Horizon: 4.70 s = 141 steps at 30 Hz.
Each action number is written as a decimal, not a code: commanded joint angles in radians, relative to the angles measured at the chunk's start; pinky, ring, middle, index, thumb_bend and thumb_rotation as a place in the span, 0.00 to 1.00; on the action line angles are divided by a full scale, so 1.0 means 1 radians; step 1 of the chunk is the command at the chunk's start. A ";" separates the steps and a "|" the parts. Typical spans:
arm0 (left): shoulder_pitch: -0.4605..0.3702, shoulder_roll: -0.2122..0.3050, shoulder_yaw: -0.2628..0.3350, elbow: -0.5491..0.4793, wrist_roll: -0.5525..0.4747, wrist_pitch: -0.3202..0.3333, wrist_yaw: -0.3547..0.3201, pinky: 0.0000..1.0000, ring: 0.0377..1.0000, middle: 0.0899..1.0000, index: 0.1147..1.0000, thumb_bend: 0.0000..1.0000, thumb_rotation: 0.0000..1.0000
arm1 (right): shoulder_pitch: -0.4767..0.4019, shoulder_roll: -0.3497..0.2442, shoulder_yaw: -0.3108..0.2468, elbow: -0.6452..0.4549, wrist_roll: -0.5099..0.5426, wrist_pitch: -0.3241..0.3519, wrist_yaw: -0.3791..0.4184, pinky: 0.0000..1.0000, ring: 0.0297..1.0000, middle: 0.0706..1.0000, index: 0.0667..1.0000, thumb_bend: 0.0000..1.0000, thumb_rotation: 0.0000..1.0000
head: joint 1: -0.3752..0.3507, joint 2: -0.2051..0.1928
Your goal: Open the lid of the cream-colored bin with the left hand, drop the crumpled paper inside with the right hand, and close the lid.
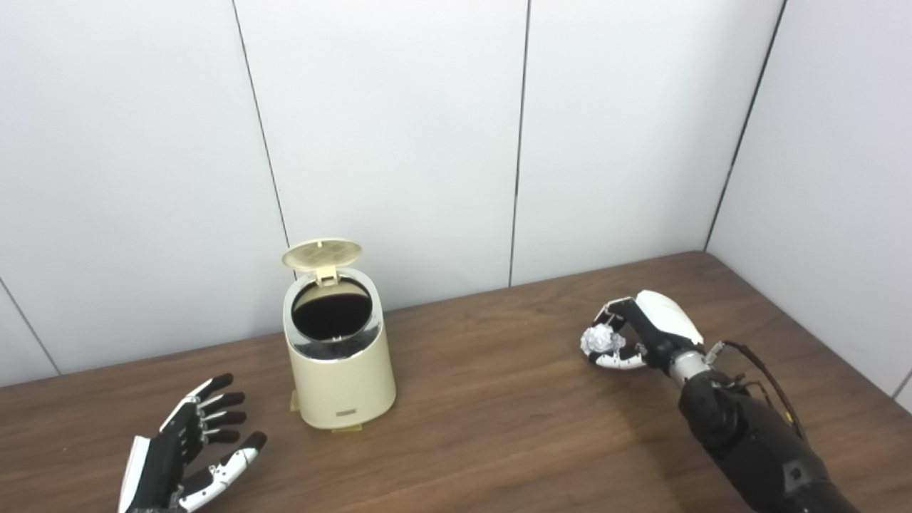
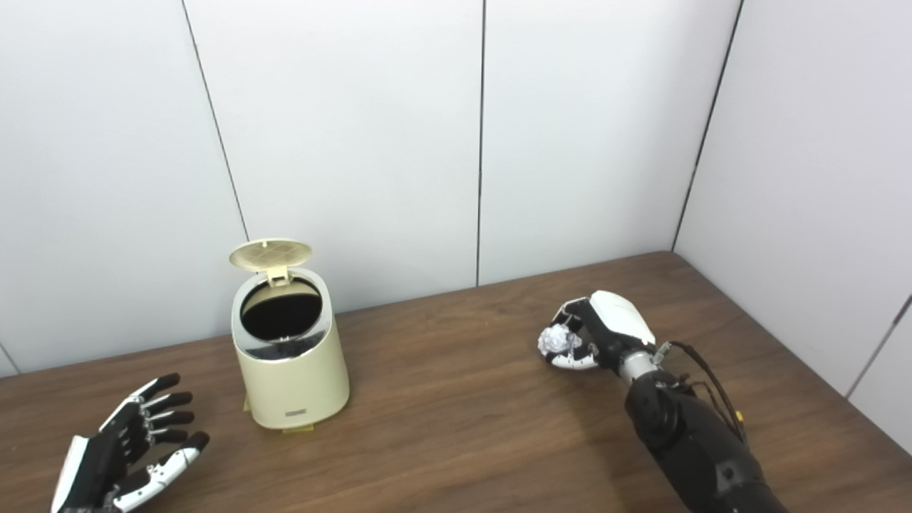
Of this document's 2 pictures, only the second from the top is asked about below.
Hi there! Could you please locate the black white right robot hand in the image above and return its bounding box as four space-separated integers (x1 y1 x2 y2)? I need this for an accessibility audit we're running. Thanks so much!
543 290 658 373

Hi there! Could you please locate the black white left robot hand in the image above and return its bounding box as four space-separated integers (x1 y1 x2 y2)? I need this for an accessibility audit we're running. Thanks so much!
50 373 211 513

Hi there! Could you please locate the white paper ball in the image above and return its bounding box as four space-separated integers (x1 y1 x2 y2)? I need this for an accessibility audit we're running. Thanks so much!
538 324 584 357

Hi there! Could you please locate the cream-colored bin body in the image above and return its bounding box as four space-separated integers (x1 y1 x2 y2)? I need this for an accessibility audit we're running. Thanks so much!
230 267 351 430

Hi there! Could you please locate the round cream bin lid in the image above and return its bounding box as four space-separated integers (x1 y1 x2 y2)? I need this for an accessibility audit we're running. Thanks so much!
229 239 313 287

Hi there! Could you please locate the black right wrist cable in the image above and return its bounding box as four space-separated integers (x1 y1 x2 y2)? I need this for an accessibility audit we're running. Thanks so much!
654 340 749 447

